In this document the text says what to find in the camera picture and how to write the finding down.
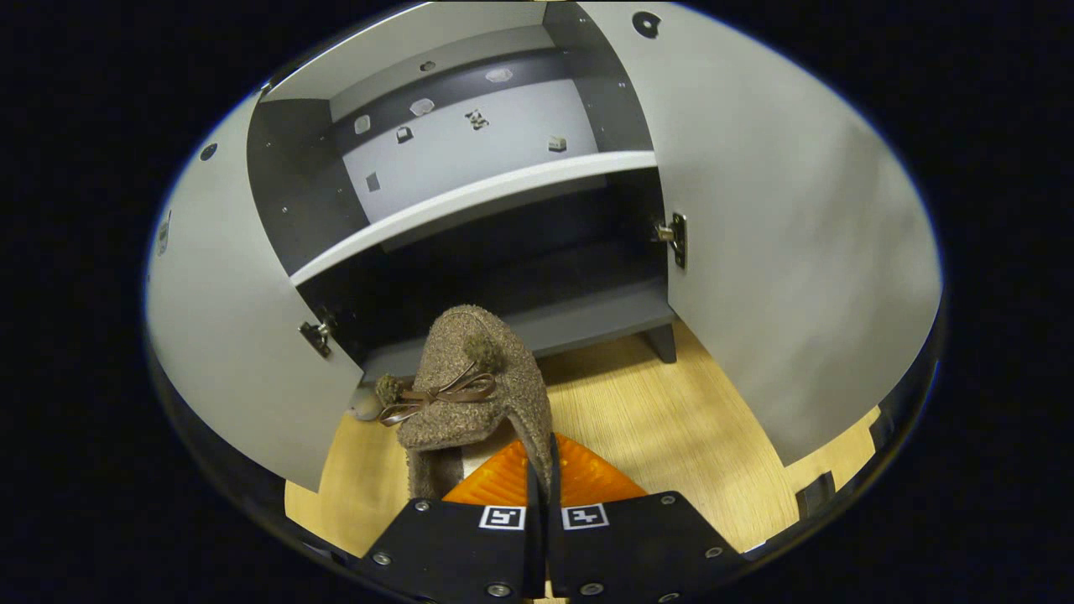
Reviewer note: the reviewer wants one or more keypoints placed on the metal door hinge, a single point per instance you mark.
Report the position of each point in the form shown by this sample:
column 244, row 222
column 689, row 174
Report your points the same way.
column 317, row 335
column 676, row 239

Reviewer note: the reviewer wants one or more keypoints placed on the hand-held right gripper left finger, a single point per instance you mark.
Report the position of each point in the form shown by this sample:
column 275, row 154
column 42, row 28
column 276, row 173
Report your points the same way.
column 453, row 545

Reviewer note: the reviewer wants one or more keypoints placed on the brown fuzzy slipper shoe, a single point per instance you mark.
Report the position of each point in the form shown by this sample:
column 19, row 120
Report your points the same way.
column 470, row 403

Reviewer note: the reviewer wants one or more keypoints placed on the white grey shoe cabinet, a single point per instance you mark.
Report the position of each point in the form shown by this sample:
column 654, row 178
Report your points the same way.
column 470, row 159

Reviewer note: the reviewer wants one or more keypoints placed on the white cabinet shelf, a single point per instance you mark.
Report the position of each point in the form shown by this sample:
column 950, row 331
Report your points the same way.
column 470, row 205

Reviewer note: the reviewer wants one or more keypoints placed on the white cabinet door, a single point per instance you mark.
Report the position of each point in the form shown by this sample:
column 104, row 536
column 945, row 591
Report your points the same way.
column 797, row 252
column 235, row 335

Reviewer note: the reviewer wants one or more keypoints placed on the small black block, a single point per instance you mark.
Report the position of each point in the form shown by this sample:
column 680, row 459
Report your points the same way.
column 815, row 495

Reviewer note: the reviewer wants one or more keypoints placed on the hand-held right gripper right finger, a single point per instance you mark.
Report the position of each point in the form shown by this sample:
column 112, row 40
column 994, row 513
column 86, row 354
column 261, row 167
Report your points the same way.
column 638, row 545

